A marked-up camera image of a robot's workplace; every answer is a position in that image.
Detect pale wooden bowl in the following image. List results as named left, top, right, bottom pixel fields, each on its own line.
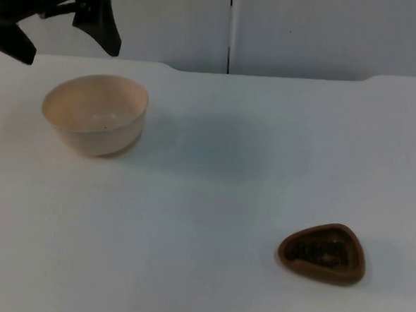
left=38, top=70, right=152, bottom=161

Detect coffee beans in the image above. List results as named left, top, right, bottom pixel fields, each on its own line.
left=286, top=234, right=350, bottom=270

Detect dark wooden cup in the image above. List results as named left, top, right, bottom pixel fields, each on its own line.
left=275, top=219, right=375, bottom=289

